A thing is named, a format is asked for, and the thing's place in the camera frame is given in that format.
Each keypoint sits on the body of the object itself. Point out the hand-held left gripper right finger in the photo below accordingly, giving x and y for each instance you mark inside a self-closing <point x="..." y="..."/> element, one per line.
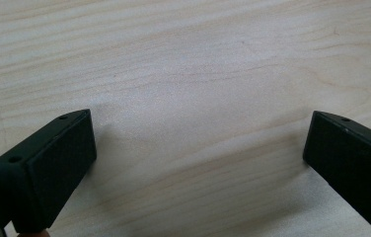
<point x="354" y="164"/>

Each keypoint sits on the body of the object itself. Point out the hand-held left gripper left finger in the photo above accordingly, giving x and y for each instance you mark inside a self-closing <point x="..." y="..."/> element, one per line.
<point x="52" y="168"/>

